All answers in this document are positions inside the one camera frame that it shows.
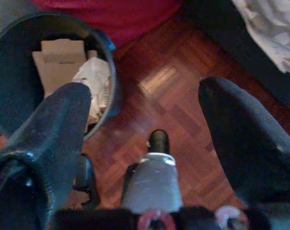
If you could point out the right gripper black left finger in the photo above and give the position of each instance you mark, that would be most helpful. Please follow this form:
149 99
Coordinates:
46 143

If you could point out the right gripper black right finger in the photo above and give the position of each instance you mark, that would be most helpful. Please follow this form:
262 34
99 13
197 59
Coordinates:
250 148

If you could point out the black round bin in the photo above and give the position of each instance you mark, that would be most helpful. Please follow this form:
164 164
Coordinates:
13 79

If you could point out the brown cardboard piece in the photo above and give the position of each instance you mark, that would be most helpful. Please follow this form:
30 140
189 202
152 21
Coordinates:
58 67

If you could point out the white crumpled paper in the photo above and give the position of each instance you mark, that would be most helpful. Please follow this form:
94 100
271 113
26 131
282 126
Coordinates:
94 74

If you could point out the black robot right foot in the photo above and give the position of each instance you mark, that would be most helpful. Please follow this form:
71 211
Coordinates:
159 141

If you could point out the silver robot right leg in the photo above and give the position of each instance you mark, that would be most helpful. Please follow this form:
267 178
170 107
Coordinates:
154 184

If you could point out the small blue bin tag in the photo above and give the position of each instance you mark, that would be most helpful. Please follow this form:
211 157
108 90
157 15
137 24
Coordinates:
111 46

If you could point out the bed with beige floral sheet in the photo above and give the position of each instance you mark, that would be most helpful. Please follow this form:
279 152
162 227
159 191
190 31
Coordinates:
267 28

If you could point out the red fabric cushion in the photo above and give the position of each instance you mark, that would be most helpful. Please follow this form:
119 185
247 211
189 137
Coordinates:
116 16

